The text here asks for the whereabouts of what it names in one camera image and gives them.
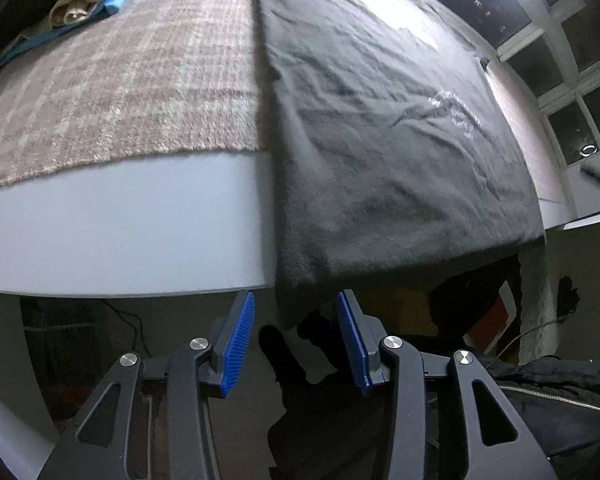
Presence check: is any dark grey t-shirt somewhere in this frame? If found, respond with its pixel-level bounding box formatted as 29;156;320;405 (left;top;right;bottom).
257;0;544;313

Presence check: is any black zippered bag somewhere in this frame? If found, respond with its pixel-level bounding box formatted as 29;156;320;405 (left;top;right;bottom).
481;356;600;479

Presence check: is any pink plaid table cloth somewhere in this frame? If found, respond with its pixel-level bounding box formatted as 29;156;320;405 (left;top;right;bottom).
0;0;566;206

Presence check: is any beige folded cloth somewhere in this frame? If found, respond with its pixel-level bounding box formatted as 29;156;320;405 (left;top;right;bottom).
48;0;104;28

